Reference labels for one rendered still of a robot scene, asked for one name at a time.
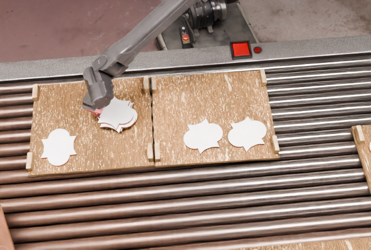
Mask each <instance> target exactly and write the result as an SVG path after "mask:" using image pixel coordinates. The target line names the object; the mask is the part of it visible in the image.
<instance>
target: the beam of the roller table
mask: <svg viewBox="0 0 371 250"><path fill-rule="evenodd" d="M250 45H251V50H252V55H253V56H252V58H249V59H241V60H232V56H231V50H230V46H229V45H228V46H213V47H199V48H191V49H176V50H162V51H148V52H139V54H138V55H137V56H136V57H135V58H134V60H133V62H132V63H130V64H129V65H128V66H129V68H128V69H127V70H126V71H124V72H123V73H122V75H127V74H134V73H149V72H163V71H176V70H191V69H199V68H212V67H226V66H240V65H254V64H262V63H276V62H290V61H304V60H318V59H326V58H340V57H353V56H368V55H371V35H358V36H344V37H336V38H322V39H307V40H293V41H279V42H264V43H256V44H250ZM255 47H260V48H261V49H262V52H261V53H259V54H257V53H255V52H254V50H253V49H254V48H255ZM98 56H99V55H97V56H83V57H68V58H54V59H46V60H32V61H17V62H3V63H0V84H7V83H21V82H35V81H49V80H57V79H71V78H83V71H84V70H85V69H86V68H87V67H90V66H92V62H93V61H94V60H96V59H97V58H98Z"/></svg>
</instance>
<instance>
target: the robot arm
mask: <svg viewBox="0 0 371 250"><path fill-rule="evenodd" d="M199 1H200V0H164V1H163V2H162V3H161V4H159V5H158V6H157V7H156V8H155V9H154V10H153V11H152V12H151V13H150V14H149V15H148V16H147V17H146V18H144V19H143V20H142V21H141V22H140V23H139V24H138V25H137V26H136V27H134V28H133V30H132V31H131V32H129V33H128V34H127V35H126V36H124V37H123V38H122V39H120V40H119V41H117V42H115V43H114V44H113V45H112V46H111V47H107V48H106V49H105V50H104V51H103V52H102V53H101V54H100V55H99V56H98V58H97V59H96V60H94V61H93V62H92V66H90V67H87V68H86V69H85V70H84V71H83V78H84V81H85V84H86V87H87V93H86V95H85V96H84V98H83V100H82V103H83V104H82V108H83V109H85V110H87V111H89V112H91V113H92V114H93V115H94V116H96V117H100V115H101V113H102V111H103V108H105V107H107V106H108V105H109V104H110V101H111V100H112V99H113V98H114V93H113V90H114V85H113V84H112V80H111V79H114V78H115V77H118V76H120V75H121V74H122V73H123V72H124V71H126V70H127V69H128V68H129V66H128V65H129V64H130V63H132V62H133V60H134V58H135V57H136V56H137V55H138V54H139V52H140V51H141V50H143V49H144V48H145V47H146V46H147V45H148V44H149V43H150V42H151V41H152V40H153V39H155V38H156V37H157V36H158V35H159V34H161V33H162V32H163V31H164V30H165V29H166V28H167V27H168V26H169V25H170V24H172V23H173V22H174V21H175V20H176V19H177V18H178V17H179V16H180V15H181V14H183V13H184V12H185V11H186V10H187V9H188V8H189V7H191V6H192V5H193V4H195V3H197V2H199ZM203 1H204V2H206V1H207V0H203ZM96 113H97V114H96Z"/></svg>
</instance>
